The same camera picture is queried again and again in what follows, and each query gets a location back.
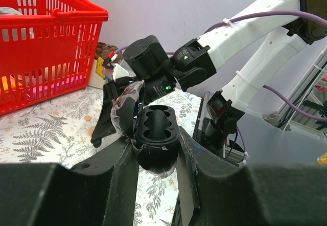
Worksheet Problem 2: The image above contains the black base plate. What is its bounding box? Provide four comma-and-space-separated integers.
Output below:
172, 91, 244, 225

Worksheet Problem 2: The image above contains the green orange drink bottle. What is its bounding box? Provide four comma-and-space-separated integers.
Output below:
317, 152, 327, 164

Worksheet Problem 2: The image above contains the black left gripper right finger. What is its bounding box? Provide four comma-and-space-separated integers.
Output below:
177, 128, 326, 225

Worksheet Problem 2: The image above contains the red plastic shopping basket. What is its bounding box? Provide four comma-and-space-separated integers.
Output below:
1, 0, 109, 115

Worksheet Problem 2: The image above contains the long black earbud charging case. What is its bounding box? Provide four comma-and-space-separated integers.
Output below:
110, 81, 180, 178

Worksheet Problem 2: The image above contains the pink object in background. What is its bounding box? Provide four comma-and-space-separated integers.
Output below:
315, 74, 327, 92

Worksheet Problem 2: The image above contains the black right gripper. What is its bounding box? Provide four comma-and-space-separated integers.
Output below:
90, 35, 176, 148

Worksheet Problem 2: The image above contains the floral patterned table mat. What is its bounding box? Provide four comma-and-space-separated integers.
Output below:
0, 84, 205, 226

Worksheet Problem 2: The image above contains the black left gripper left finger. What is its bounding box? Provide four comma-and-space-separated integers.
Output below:
1, 138, 138, 225

